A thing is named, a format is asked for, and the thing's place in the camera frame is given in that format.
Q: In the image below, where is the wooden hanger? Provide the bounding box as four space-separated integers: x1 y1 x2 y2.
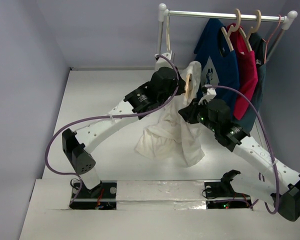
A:
238 9 262 52
220 8 242 53
184 73 193 99

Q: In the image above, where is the white t shirt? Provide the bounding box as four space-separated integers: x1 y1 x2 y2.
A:
135 61 205 168

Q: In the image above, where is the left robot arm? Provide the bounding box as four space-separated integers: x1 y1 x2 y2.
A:
62 67 186 198

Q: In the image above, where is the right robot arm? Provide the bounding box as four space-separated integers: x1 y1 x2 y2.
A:
178 99 300 222

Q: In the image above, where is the dark teal t shirt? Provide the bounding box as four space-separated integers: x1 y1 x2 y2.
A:
237 33 267 132

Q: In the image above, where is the blue t shirt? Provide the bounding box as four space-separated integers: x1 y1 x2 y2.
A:
192 17 241 111

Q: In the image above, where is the red t shirt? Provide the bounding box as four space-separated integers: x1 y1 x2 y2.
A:
229 30 258 120

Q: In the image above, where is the wooden hanger under blue shirt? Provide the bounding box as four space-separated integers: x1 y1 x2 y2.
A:
220 8 242 53

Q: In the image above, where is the wooden hanger under red shirt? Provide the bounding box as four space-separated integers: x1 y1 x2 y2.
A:
238 9 262 52

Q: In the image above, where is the white clothes rack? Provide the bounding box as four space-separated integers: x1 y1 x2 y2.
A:
156 3 298 60

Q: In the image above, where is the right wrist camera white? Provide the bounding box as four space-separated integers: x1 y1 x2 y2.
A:
198 84 217 105

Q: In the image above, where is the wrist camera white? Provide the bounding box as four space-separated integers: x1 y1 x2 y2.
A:
198 84 217 105
154 51 174 72

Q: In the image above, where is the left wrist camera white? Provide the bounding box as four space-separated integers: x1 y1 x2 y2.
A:
154 51 174 72

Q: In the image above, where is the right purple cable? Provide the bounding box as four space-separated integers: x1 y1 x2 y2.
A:
202 85 281 215

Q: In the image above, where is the purple cable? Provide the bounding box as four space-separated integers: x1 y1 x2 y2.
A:
44 56 179 201
202 85 281 215

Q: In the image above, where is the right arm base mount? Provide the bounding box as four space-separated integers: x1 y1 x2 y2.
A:
201 170 252 210

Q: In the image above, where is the pink wire hanger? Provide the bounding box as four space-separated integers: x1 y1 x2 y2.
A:
263 14 282 64

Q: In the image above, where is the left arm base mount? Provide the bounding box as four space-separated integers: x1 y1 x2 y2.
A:
69 180 117 210

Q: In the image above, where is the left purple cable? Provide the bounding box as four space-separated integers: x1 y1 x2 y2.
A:
44 56 179 201

